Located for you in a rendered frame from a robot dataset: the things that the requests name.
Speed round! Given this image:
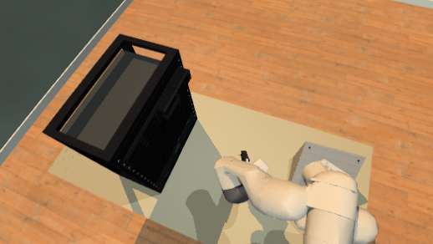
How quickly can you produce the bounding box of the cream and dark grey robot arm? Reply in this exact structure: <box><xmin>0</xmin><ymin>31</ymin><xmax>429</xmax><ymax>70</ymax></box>
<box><xmin>213</xmin><ymin>156</ymin><xmax>379</xmax><ymax>244</ymax></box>

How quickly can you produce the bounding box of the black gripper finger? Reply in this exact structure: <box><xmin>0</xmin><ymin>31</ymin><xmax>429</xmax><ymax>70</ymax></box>
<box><xmin>238</xmin><ymin>150</ymin><xmax>250</xmax><ymax>162</ymax></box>

